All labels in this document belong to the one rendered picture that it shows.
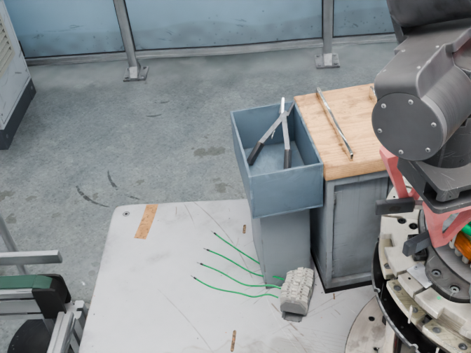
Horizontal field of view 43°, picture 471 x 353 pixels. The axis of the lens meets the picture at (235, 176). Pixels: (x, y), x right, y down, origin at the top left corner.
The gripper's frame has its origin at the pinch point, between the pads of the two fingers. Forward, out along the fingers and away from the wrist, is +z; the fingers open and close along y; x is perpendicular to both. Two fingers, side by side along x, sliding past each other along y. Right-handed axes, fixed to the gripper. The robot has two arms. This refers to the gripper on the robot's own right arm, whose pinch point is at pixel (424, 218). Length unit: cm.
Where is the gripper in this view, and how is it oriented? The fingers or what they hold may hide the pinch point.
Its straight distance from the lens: 63.9
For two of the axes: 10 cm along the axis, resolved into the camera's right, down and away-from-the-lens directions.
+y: 3.0, 6.2, -7.3
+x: 9.5, -2.2, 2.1
